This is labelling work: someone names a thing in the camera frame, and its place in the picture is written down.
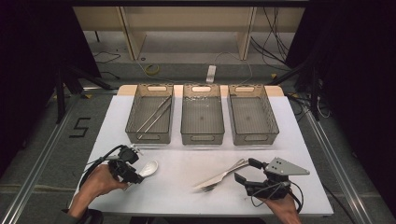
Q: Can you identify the black curtain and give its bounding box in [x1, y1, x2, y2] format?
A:
[0, 0, 102, 175]
[284, 0, 396, 216]

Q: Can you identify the metal fork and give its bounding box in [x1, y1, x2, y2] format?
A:
[200, 158, 247, 193]

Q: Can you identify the white power strip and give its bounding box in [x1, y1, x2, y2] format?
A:
[205, 64, 217, 84]

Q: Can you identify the black cable bundle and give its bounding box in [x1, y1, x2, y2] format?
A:
[250, 6, 290, 68]

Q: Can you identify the beige wooden shelf unit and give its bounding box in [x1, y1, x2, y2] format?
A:
[72, 6, 306, 62]

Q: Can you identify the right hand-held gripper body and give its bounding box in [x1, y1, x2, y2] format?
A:
[244, 156, 311, 201]

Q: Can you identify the metal table knife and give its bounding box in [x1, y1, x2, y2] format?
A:
[191, 160, 250, 190]

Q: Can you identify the white ceramic spoon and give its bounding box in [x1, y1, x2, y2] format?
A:
[136, 160, 160, 179]

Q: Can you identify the yellow tape roll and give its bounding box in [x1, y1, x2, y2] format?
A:
[145, 63, 161, 77]

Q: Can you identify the aluminium floor rail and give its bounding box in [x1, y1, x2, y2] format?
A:
[0, 92, 83, 224]
[303, 108, 375, 224]

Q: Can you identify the person's left hand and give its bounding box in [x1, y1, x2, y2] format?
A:
[82, 163, 129, 199]

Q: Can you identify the grey transparent plastic bin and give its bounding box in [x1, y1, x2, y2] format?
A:
[124, 83, 175, 145]
[180, 83, 226, 146]
[227, 83, 280, 147]

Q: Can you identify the black metal stand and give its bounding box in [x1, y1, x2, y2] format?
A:
[54, 63, 113, 125]
[267, 60, 321, 121]

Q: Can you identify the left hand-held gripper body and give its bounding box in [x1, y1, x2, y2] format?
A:
[107, 145, 140, 182]

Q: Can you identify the thin black floor cable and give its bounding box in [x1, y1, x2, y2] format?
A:
[92, 50, 121, 64]

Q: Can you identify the white floor cable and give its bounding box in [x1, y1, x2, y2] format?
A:
[214, 50, 254, 86]

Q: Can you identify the person's right hand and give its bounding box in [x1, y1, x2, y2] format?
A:
[265, 193, 304, 224]

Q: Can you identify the metal chopstick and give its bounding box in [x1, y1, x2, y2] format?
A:
[135, 95, 173, 134]
[137, 102, 173, 140]

